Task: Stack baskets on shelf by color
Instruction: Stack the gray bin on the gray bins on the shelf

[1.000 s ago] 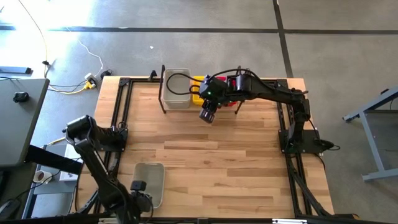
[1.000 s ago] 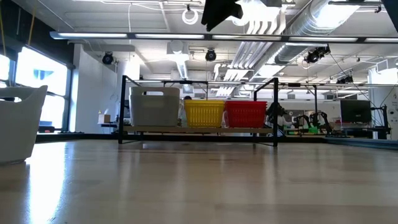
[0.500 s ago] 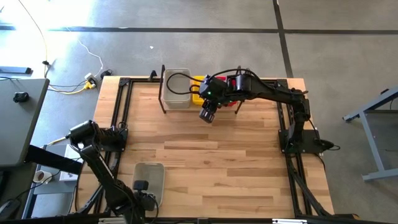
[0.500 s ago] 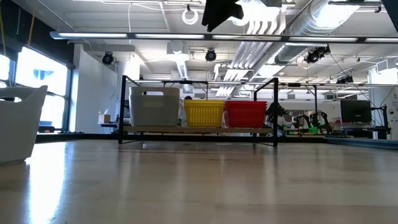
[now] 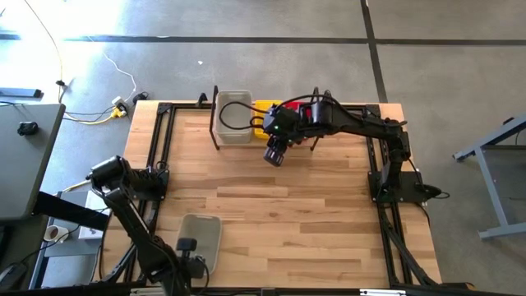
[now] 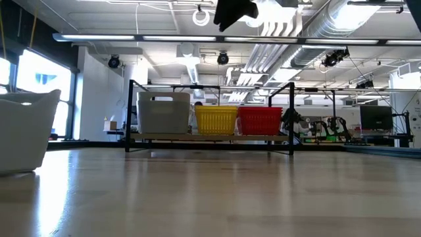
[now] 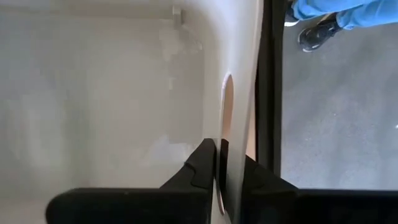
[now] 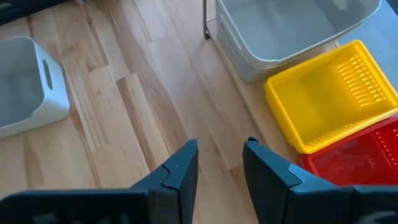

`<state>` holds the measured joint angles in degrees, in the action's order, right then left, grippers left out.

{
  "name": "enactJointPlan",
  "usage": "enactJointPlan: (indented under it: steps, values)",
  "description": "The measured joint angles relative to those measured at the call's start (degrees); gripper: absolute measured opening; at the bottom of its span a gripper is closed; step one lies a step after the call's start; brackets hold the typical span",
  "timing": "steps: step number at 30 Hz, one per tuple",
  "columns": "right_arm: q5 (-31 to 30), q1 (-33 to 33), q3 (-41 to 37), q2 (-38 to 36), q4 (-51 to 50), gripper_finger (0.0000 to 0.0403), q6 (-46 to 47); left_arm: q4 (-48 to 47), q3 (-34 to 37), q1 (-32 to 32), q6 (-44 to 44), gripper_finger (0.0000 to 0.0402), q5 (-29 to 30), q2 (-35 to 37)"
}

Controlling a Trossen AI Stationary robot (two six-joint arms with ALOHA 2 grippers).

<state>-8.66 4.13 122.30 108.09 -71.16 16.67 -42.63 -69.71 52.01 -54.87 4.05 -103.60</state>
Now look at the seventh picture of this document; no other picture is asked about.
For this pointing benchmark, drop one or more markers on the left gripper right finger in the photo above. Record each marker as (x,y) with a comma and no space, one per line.
(311,208)

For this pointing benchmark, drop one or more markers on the black metal table frame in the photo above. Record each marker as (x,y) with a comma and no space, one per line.
(270,93)

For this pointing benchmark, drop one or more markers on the grey plastic bin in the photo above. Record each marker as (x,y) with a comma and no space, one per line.
(93,93)

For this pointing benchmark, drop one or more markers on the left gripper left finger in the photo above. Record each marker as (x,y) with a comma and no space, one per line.
(140,207)

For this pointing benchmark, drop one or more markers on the person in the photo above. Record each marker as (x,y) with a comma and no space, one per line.
(357,12)

